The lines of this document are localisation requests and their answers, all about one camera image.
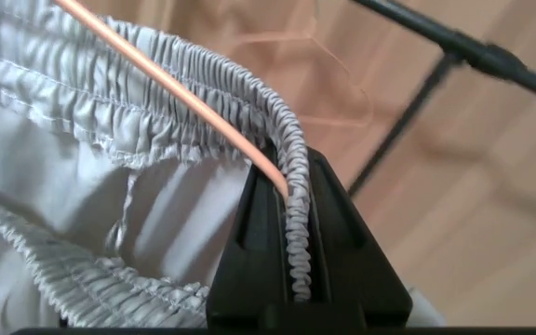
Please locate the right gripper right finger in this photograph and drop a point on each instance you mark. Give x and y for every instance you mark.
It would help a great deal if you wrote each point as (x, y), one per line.
(356, 279)

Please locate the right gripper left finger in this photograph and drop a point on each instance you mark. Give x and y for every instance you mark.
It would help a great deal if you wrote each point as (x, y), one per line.
(249, 279)

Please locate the pink clothes hanger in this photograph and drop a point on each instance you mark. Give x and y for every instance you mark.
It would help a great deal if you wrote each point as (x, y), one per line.
(338, 65)
(179, 90)

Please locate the pale grey shorts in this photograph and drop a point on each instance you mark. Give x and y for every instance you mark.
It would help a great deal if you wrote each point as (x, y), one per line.
(63, 139)

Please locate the black clothes rack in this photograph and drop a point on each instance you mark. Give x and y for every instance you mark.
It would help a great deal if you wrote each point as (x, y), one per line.
(473, 46)

